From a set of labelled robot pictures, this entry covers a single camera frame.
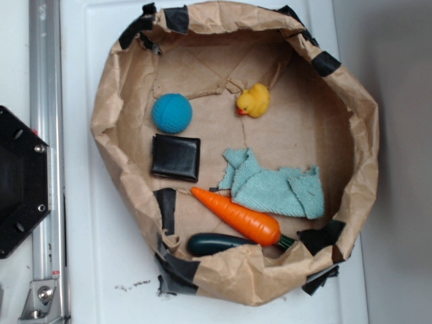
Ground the aluminium frame rail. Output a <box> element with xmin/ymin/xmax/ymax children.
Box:
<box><xmin>29</xmin><ymin>1</ymin><xmax>70</xmax><ymax>323</ymax></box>

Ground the blue rubber ball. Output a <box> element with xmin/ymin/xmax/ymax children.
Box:
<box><xmin>152</xmin><ymin>94</ymin><xmax>193</xmax><ymax>134</ymax></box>

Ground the light blue cloth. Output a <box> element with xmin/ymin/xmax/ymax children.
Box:
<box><xmin>218</xmin><ymin>148</ymin><xmax>325</xmax><ymax>219</ymax></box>

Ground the yellow rubber duck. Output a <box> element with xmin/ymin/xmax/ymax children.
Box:
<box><xmin>236</xmin><ymin>83</ymin><xmax>270</xmax><ymax>118</ymax></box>

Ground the orange plastic carrot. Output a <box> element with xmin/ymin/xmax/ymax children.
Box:
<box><xmin>190</xmin><ymin>187</ymin><xmax>296</xmax><ymax>250</ymax></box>

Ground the metal corner bracket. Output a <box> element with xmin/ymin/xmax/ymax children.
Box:
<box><xmin>18</xmin><ymin>279</ymin><xmax>61</xmax><ymax>323</ymax></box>

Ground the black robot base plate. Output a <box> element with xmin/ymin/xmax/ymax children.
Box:
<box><xmin>1</xmin><ymin>106</ymin><xmax>51</xmax><ymax>259</ymax></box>

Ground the brown paper bag tray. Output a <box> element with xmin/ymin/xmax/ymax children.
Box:
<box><xmin>90</xmin><ymin>1</ymin><xmax>379</xmax><ymax>306</ymax></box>

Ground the dark green toy cucumber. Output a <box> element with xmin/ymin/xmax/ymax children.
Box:
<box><xmin>187</xmin><ymin>233</ymin><xmax>255</xmax><ymax>257</ymax></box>

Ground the black folded wallet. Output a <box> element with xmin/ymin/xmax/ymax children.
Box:
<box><xmin>151</xmin><ymin>134</ymin><xmax>201</xmax><ymax>183</ymax></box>

